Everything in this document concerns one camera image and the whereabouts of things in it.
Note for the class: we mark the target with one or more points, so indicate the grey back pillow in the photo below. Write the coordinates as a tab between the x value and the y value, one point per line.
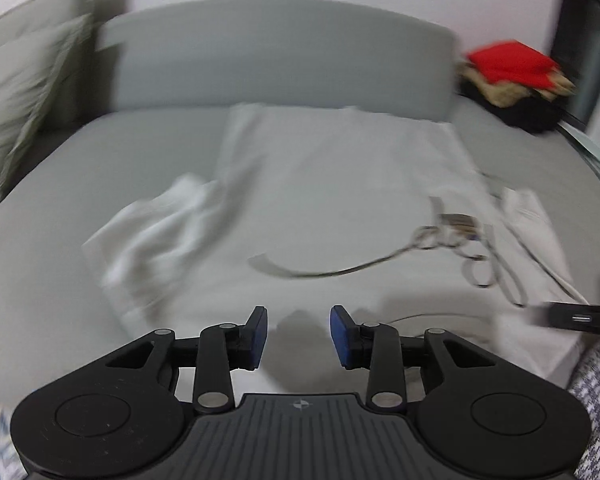
35	15

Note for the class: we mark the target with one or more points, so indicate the dark window frame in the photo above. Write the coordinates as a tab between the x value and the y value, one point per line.
576	48

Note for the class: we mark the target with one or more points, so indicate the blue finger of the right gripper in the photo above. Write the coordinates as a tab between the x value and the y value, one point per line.
582	318

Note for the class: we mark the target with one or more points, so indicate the red folded garment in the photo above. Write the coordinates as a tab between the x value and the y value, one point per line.
512	61

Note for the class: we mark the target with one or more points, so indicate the glass side table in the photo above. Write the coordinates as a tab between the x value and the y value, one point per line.
588	150

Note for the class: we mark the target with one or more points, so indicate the light grey shirt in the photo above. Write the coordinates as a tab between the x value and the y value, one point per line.
387	216

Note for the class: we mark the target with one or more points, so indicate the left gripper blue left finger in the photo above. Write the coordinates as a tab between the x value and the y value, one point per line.
240	347

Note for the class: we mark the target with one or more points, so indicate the grey front pillow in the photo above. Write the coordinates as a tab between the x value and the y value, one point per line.
33	67

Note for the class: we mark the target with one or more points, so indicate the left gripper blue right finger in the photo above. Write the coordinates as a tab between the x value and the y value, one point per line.
354	343

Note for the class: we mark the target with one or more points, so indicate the grey pillow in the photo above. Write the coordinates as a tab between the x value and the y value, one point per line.
33	67
35	15

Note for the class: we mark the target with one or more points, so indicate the grey sofa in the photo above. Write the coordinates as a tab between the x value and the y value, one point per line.
162	87

